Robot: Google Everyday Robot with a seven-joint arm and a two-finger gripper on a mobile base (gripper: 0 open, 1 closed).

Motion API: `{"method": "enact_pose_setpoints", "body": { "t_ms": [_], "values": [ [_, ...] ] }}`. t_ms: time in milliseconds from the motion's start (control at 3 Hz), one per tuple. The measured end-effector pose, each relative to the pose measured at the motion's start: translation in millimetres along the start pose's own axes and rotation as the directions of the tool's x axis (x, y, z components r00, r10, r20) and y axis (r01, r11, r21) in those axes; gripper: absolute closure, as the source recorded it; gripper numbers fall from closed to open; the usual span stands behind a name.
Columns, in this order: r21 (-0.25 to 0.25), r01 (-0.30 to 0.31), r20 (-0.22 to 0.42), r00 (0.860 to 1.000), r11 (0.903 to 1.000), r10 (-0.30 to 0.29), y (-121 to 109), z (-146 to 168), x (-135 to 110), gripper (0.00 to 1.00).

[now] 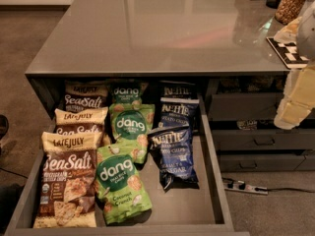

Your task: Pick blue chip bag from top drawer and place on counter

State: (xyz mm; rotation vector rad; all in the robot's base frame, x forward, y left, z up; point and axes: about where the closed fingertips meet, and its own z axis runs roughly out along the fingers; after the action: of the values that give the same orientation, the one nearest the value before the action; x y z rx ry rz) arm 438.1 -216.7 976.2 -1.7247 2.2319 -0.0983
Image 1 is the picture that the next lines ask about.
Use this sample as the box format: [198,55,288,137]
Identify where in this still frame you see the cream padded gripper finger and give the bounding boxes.
[274,62,315,130]

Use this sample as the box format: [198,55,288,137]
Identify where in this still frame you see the blue kettle chip bag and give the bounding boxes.
[148,125,198,191]
[158,97,199,127]
[161,81,196,99]

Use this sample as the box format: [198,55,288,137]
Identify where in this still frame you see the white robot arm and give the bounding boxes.
[274,2,315,130]

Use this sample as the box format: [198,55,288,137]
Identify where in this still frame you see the grey counter cabinet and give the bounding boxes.
[26,0,314,157]

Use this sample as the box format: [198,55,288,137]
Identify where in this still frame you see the right upper grey drawer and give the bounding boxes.
[209,92,284,121]

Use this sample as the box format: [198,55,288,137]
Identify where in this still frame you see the right lower grey drawer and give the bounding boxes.
[219,154,315,172]

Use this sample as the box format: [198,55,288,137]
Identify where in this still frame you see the middle green Dang bag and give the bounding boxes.
[109,103,156,164]

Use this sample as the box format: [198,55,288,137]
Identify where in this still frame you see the green dang bag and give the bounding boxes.
[108,80,148,104]
[95,146,152,225]
[109,103,156,164]

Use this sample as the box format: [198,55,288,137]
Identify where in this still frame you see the back green Dang bag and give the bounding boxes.
[108,80,148,104]

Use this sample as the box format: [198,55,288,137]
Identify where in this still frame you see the open grey top drawer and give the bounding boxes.
[4,93,251,236]

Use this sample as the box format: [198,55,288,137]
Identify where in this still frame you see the front green Dang bag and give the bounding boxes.
[95,146,152,225]

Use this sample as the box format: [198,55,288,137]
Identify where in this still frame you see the middle Late July chip bag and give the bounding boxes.
[55,107,111,146]

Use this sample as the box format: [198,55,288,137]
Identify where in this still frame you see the late july chip bag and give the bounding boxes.
[33,132,102,228]
[55,107,111,146]
[64,81,108,113]

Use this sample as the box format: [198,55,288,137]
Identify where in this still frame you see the back Late July chip bag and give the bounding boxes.
[64,81,108,113]

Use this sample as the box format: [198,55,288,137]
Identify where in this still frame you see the front Late July chip bag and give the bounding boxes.
[33,132,102,228]

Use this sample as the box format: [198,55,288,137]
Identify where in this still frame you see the black white marker tile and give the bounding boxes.
[267,37,308,69]

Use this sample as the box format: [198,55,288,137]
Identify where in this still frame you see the white power strip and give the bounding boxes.
[223,181,268,196]

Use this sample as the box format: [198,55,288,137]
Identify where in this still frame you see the jar of granola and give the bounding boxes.
[275,0,306,25]

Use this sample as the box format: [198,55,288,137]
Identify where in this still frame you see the dark object at left edge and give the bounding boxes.
[0,115,9,140]

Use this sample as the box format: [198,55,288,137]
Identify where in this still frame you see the black power cable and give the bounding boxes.
[255,187,315,194]

